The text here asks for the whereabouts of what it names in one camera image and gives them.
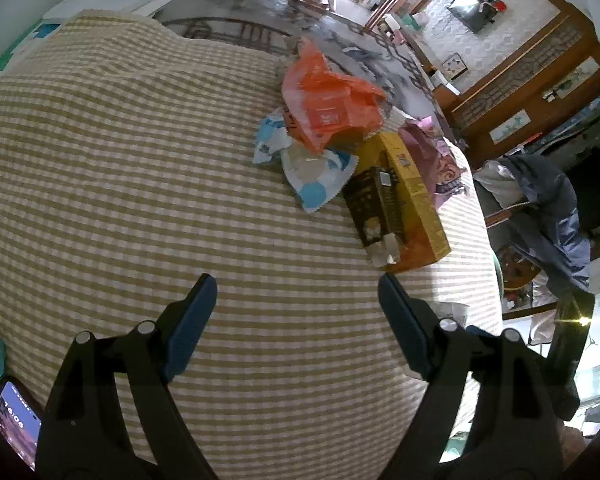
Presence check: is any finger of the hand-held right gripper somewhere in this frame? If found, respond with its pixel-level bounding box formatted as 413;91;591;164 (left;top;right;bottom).
472;339;555;398
466;325;503;343

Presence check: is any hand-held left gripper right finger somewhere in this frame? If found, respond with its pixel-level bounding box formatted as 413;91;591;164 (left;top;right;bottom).
377;271;565;480

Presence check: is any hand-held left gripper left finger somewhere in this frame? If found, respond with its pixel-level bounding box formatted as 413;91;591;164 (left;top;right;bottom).
35;272;218;480

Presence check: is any black white printed wrapper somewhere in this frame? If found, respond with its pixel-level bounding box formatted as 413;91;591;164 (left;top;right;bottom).
430;301;470;331

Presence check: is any red basin with green rim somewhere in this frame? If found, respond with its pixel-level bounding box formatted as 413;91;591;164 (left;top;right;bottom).
492;245;507;317

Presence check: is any yellow cardboard box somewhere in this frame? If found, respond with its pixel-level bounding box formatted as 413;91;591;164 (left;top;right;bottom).
352;131;452;273

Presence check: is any black drink carton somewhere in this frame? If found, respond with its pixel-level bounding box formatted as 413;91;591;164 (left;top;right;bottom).
342;166;406;266

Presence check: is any pink snack wrapper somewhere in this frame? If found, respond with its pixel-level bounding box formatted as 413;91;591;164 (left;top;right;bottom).
399;116;473;211

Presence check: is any blue dotted white wrapper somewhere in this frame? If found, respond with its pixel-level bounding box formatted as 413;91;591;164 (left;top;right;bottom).
280;140;360;214

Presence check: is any pale blue white wrapper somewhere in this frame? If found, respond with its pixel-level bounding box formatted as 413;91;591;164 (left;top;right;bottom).
252;107;293;165

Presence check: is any orange plastic bag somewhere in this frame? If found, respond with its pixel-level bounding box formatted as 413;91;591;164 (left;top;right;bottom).
281;39;388;153

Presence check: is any white garment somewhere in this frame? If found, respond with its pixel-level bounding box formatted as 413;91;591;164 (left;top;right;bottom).
527;272;563;346

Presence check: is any carved wooden chair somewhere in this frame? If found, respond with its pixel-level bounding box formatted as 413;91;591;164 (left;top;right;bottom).
485;200;546;292

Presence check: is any navy jacket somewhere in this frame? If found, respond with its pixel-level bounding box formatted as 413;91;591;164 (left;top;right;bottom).
472;152;593;301

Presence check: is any beige checked table cloth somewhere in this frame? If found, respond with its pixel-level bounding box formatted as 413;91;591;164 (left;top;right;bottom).
0;10;503;480

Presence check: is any smartphone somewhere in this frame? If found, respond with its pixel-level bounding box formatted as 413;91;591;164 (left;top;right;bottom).
0;380;43;472

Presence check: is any small framed flower painting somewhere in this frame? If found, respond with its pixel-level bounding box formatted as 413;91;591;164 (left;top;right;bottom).
487;110;531;143

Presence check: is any tall framed flower painting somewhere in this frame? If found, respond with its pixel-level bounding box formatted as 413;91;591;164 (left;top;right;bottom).
540;57;600;103

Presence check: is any grey patterned table cover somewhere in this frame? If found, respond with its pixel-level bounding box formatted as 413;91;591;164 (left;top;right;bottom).
152;0;461;146

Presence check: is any teal floor mat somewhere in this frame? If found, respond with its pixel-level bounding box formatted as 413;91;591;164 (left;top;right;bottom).
0;19;63;83

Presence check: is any wall television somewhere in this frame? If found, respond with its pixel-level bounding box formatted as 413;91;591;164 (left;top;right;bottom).
447;0;496;35

